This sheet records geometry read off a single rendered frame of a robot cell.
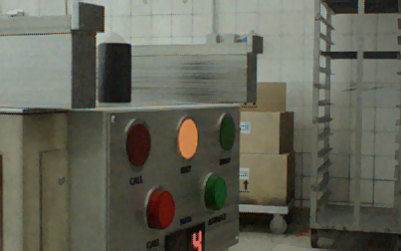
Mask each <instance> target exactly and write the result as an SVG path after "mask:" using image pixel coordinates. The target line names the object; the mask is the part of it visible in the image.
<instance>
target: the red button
mask: <svg viewBox="0 0 401 251"><path fill-rule="evenodd" d="M148 213H149V222H150V224H151V227H153V229H161V230H164V229H167V227H169V225H170V224H171V223H172V221H173V219H174V213H175V202H174V197H172V194H171V193H169V191H167V190H157V191H156V192H155V193H153V195H152V197H151V200H150V202H149V212H148Z"/></svg>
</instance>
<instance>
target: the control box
mask: <svg viewBox="0 0 401 251"><path fill-rule="evenodd" d="M67 114H68V149H69V150H70V197H71V251H174V241H175V236H178V235H181V238H183V249H181V251H193V247H194V245H193V233H194V229H197V228H198V227H200V231H201V241H200V244H201V251H224V250H225V249H228V248H229V247H232V246H233V245H236V244H238V242H239V200H240V105H222V104H208V105H167V106H147V107H107V108H95V109H70V110H69V111H68V112H67ZM226 117H229V118H231V119H232V121H233V124H234V127H235V138H234V142H233V145H232V147H231V149H229V150H228V151H226V150H225V149H224V148H223V147H222V143H221V139H220V132H221V127H222V122H223V120H224V118H226ZM188 120H191V121H193V122H194V124H195V125H196V127H197V147H196V149H195V151H194V154H192V156H190V157H189V158H186V157H185V156H183V154H182V152H181V147H180V134H181V128H182V127H183V124H184V123H185V121H188ZM137 124H143V125H144V126H145V127H146V129H147V130H148V131H149V137H150V151H149V157H148V158H147V160H146V162H145V164H144V165H142V166H141V167H135V166H134V165H133V164H132V163H130V160H129V158H128V152H127V142H128V136H129V134H130V130H131V129H132V128H133V127H134V126H135V125H137ZM211 177H222V178H223V179H224V181H225V182H226V187H227V196H226V202H225V204H224V206H223V207H222V209H220V210H218V211H217V210H211V209H209V208H208V205H207V203H206V188H207V185H208V181H209V180H210V178H211ZM157 190H167V191H169V193H171V194H172V197H174V202H175V213H174V219H173V221H172V223H171V224H170V225H169V227H167V229H164V230H161V229H153V227H151V224H150V222H149V213H148V212H149V202H150V200H151V197H152V195H153V193H155V192H156V191H157Z"/></svg>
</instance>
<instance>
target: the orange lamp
mask: <svg viewBox="0 0 401 251"><path fill-rule="evenodd" d="M180 147H181V152H182V154H183V156H185V157H186V158H189V157H190V156H192V154H194V151H195V149H196V147H197V127H196V125H195V124H194V122H193V121H191V120H188V121H185V123H184V124H183V127H182V128H181V134H180Z"/></svg>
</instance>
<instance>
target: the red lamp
mask: <svg viewBox="0 0 401 251"><path fill-rule="evenodd" d="M149 151H150V137H149V131H148V130H147V129H146V127H145V126H144V125H143V124H137V125H135V126H134V127H133V128H132V129H131V130H130V134H129V136H128V142H127V152H128V158H129V160H130V163H132V164H133V165H134V166H135V167H141V166H142V165H144V164H145V162H146V160H147V158H148V157H149Z"/></svg>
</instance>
